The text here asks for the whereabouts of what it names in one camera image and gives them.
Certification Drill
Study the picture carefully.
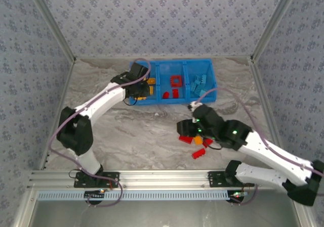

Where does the aluminium frame post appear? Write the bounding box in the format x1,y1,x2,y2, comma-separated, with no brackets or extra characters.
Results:
25,0,77,62
250,0,303,62

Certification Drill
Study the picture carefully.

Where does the aluminium frame leg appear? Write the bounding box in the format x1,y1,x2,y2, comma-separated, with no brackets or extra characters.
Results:
11,189,38,227
291,189,317,227

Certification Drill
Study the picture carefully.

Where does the red lego window frame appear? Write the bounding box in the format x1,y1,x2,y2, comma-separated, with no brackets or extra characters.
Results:
170,75,183,88

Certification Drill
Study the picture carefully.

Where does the small black controller board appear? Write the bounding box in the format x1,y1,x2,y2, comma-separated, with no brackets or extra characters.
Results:
84,190,105,200
227,190,248,203

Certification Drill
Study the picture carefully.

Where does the white slotted cable duct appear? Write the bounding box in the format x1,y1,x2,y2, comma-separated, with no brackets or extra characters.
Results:
37,189,231,202

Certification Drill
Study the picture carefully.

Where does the blue three-compartment plastic bin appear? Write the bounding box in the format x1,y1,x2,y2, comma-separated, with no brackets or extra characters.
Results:
128,58,218,107

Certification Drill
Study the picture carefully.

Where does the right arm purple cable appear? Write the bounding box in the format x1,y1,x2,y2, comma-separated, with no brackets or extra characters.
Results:
196,87,324,206

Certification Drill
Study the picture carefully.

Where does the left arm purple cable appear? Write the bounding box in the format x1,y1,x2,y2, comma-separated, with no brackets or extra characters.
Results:
48,58,152,208

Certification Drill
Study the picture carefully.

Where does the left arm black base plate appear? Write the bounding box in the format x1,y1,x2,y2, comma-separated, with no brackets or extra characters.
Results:
73,171,120,189

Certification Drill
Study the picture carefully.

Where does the grey metal sheet panel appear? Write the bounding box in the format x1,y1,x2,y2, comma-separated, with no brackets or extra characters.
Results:
31,200,298,227

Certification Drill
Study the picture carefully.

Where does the aluminium mounting rail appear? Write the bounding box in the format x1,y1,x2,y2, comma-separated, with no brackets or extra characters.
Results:
27,168,304,190

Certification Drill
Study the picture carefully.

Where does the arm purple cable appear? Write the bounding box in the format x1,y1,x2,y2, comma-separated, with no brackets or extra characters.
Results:
48,58,152,208
196,87,324,206

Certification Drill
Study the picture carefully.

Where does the red long lego brick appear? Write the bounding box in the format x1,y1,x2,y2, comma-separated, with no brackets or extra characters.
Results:
191,148,207,160

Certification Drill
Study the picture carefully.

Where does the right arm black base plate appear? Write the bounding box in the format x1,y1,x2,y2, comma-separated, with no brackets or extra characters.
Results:
207,171,255,188

